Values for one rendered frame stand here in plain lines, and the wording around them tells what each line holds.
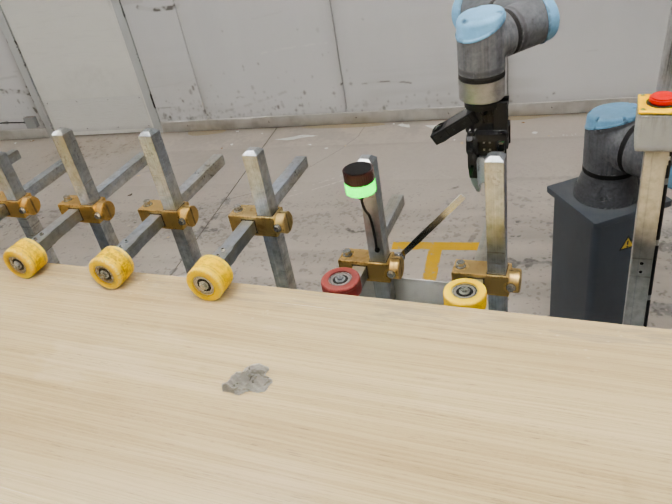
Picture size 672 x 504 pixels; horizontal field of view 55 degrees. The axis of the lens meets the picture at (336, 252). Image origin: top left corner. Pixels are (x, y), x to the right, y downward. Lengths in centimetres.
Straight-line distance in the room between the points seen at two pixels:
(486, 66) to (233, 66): 321
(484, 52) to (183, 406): 83
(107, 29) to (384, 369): 389
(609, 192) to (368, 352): 110
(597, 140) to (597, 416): 109
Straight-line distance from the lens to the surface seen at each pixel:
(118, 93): 486
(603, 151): 197
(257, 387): 111
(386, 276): 139
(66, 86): 508
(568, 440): 100
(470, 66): 129
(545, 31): 137
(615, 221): 202
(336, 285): 128
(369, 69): 411
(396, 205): 159
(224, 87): 445
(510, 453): 98
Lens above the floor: 167
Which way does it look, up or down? 34 degrees down
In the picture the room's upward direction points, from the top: 11 degrees counter-clockwise
